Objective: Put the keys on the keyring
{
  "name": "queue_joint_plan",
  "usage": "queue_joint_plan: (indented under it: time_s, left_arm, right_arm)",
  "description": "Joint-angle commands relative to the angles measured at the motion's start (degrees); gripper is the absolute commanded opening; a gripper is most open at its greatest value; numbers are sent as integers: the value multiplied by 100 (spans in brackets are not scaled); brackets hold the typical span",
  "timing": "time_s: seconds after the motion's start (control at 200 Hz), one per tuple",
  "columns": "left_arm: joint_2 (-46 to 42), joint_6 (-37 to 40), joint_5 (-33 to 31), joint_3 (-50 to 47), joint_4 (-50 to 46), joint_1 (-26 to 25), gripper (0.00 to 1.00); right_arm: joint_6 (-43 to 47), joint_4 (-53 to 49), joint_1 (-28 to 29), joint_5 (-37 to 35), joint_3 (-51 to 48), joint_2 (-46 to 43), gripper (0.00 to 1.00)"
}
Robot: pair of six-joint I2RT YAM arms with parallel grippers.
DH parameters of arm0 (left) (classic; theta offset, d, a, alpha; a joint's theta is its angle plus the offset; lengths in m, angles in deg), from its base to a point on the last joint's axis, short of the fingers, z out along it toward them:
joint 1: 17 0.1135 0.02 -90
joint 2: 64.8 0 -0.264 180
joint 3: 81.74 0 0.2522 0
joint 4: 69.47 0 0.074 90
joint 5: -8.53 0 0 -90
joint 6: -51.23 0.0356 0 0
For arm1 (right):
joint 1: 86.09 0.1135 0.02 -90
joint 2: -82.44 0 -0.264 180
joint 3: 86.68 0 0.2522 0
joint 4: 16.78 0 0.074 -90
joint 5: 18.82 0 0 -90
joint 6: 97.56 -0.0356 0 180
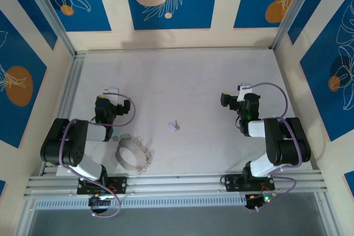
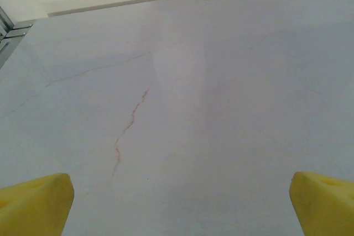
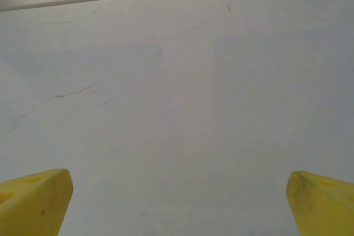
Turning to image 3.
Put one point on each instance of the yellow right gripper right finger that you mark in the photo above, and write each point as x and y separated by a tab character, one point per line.
323	208

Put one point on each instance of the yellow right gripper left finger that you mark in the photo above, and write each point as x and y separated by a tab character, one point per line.
30	205

